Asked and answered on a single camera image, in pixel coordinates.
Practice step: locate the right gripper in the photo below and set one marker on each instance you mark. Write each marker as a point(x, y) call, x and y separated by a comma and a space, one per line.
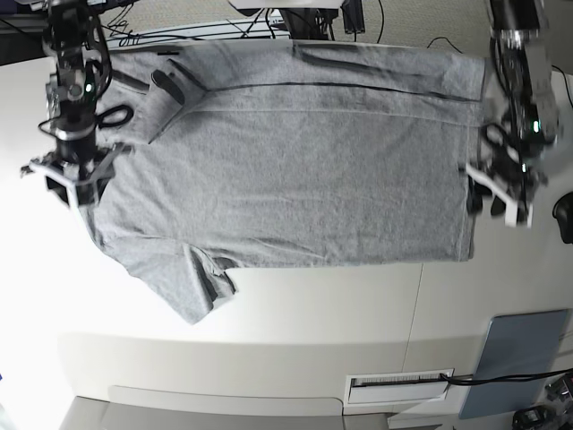
point(78, 171)

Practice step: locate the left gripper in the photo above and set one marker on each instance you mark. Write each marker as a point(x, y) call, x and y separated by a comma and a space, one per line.
point(501, 175)

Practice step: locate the grey T-shirt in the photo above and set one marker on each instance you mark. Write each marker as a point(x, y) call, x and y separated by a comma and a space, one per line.
point(272, 154)

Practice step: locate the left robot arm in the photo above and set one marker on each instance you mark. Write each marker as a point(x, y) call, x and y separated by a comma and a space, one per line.
point(530, 124)

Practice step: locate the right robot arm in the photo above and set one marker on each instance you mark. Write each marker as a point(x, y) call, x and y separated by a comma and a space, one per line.
point(74, 38)

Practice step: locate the black office chair armrest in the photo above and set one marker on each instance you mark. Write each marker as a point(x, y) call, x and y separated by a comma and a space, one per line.
point(563, 213)

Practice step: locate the blue-grey flat pad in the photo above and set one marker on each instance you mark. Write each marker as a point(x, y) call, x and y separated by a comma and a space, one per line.
point(515, 344)

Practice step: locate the white slotted label plate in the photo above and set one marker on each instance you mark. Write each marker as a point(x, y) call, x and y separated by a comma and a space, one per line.
point(394, 389)

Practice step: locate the black aluminium extrusion bar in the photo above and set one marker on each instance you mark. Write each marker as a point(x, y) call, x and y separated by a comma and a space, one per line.
point(352, 11)

